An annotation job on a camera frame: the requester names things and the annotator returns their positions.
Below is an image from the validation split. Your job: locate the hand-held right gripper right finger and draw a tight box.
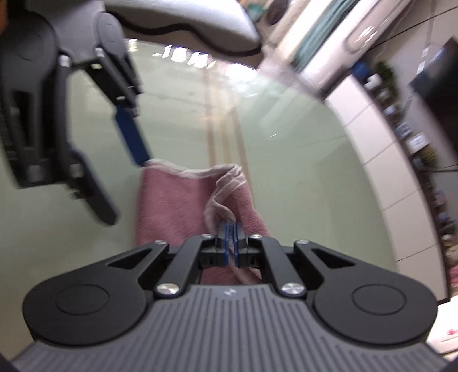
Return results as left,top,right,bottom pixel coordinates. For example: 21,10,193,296
232,221,356,298

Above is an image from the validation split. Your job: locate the pink towel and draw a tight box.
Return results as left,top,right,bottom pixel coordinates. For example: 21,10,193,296
134,159,273,285

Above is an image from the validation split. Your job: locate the black television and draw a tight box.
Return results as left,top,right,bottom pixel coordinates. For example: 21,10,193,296
409,39,458,144

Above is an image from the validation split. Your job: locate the teal curtain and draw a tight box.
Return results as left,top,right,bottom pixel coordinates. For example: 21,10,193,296
295,0,358,70

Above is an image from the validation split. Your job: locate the white television cabinet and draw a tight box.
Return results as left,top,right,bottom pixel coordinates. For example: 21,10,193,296
325,74,452,304

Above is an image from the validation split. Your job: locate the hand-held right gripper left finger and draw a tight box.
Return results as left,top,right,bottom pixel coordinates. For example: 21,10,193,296
106,221,231,298

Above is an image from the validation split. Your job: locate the white standing air conditioner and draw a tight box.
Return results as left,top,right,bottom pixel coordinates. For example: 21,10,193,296
268,0,412,102

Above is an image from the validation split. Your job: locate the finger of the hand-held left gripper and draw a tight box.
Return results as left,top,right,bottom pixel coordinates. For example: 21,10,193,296
59,46,151,168
64,153,119,227

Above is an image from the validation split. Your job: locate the washing machine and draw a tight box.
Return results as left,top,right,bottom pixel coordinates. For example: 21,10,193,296
265,0,291,26

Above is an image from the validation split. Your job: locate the potted plant in white pot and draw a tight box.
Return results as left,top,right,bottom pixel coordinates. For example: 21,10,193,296
365,61,398,94

